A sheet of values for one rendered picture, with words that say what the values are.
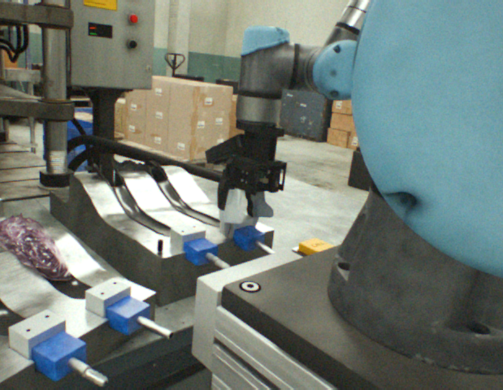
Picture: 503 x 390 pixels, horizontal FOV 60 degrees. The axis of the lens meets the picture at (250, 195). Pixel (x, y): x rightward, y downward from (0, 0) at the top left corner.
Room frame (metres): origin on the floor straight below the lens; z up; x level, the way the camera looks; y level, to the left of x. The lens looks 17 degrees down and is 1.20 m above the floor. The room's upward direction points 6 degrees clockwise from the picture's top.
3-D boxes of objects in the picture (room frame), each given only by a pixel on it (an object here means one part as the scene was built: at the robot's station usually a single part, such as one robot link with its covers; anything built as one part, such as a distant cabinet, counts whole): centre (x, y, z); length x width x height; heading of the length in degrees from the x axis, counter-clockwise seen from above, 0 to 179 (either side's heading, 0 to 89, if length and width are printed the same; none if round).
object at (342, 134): (7.46, -1.63, 0.42); 0.86 x 0.33 x 0.83; 49
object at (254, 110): (0.75, 0.00, 1.12); 0.08 x 0.08 x 0.05
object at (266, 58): (0.75, 0.00, 1.20); 0.09 x 0.08 x 0.11; 93
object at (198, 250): (0.66, 0.07, 0.89); 0.13 x 0.05 x 0.05; 45
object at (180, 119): (5.17, 0.98, 0.47); 1.22 x 0.80 x 0.94; 53
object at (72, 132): (4.41, 1.87, 0.32); 0.60 x 0.41 x 0.22; 55
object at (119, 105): (5.99, 1.81, 0.34); 0.63 x 0.45 x 0.40; 49
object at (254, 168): (0.75, 0.00, 1.04); 0.09 x 0.08 x 0.12; 45
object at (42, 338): (0.42, 0.19, 0.86); 0.13 x 0.05 x 0.05; 62
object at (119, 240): (0.90, 0.21, 0.87); 0.50 x 0.26 x 0.14; 45
